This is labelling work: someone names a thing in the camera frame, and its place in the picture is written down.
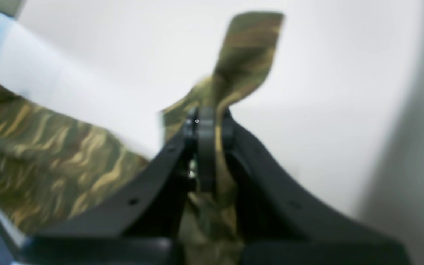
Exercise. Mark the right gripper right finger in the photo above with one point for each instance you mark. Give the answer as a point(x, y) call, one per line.
point(284, 224)

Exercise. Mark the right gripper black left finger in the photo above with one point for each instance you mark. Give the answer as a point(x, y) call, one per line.
point(138, 224)

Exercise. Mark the camouflage T-shirt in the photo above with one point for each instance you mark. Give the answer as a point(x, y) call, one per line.
point(54, 168)

